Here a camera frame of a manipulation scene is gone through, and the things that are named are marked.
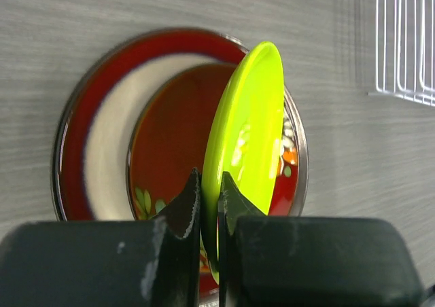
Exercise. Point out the red rimmed grey plate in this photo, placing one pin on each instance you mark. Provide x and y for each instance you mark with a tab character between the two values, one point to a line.
89	160

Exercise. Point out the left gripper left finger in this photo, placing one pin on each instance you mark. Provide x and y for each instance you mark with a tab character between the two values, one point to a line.
107	263

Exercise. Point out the white wire dish rack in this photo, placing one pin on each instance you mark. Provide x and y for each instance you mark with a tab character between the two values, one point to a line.
404	50

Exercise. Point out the green plate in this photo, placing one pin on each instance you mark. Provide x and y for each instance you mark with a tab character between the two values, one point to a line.
245	139

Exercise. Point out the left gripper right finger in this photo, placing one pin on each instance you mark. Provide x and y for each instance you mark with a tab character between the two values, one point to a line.
310	261

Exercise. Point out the dark patterned plate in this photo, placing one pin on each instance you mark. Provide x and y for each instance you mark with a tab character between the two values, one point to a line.
171	136

